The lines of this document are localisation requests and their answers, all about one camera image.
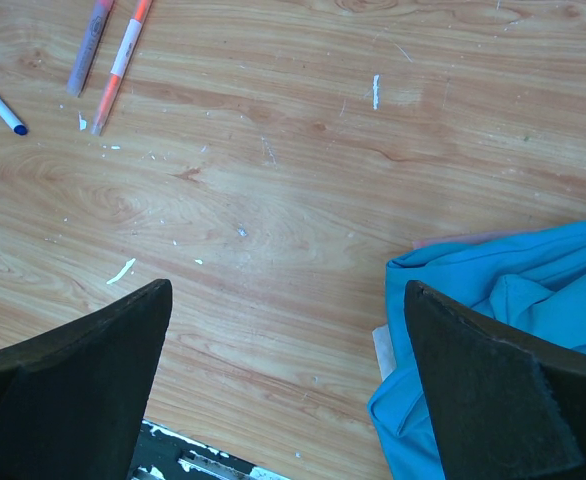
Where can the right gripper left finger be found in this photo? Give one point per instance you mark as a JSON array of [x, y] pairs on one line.
[[72, 399]]

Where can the teal cloth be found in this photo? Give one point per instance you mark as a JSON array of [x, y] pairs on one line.
[[533, 281]]

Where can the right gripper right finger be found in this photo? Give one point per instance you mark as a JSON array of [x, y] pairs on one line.
[[503, 404]]

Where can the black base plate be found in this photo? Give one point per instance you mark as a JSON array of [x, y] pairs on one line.
[[161, 453]]

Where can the orange pen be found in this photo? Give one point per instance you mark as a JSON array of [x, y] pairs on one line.
[[120, 64]]

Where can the white grey pen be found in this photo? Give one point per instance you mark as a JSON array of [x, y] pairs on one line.
[[11, 119]]

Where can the purple pen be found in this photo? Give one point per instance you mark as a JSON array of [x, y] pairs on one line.
[[88, 47]]

